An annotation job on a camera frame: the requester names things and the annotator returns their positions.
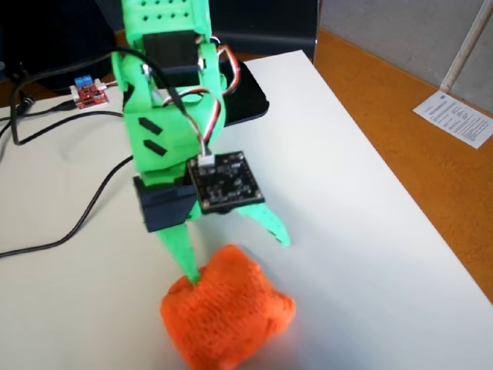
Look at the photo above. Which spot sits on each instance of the green gripper, black servo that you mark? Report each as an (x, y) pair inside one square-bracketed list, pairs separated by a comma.
[(166, 207)]

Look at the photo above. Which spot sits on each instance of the orange fuzzy sock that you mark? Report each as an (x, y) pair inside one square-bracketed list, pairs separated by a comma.
[(227, 316)]

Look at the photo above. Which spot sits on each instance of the green 3D-printed robot arm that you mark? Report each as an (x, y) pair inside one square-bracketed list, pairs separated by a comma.
[(165, 15)]

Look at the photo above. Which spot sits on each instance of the black base mat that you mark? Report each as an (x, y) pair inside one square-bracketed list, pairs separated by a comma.
[(250, 96)]

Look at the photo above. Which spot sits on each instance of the large white board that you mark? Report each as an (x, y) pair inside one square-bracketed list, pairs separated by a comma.
[(366, 212)]

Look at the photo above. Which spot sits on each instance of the red circuit board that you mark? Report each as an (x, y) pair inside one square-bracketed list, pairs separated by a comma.
[(90, 96)]

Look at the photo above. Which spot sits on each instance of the black chair back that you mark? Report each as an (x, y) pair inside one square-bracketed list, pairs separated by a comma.
[(269, 23)]

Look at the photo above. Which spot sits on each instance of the printed white paper sheet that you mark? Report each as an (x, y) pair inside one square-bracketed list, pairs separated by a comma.
[(454, 115)]

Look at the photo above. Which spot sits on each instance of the black backpack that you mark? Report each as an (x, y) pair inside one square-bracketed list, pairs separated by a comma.
[(58, 38)]

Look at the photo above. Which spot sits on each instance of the white pole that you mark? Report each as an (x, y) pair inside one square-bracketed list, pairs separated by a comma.
[(462, 50)]

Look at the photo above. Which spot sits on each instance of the black camera circuit board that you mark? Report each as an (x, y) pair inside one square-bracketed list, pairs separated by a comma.
[(227, 181)]

